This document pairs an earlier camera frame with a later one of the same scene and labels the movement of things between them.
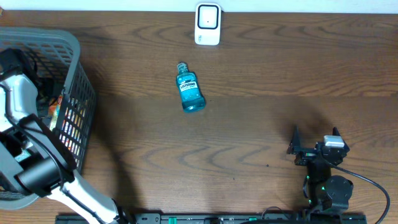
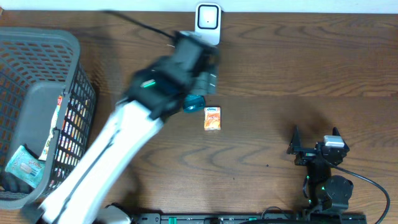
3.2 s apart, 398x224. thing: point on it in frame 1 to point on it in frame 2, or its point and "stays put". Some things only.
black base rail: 230,218 stays put
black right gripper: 306,154 stays put
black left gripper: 30,67 to 211,79
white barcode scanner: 208,23 stays put
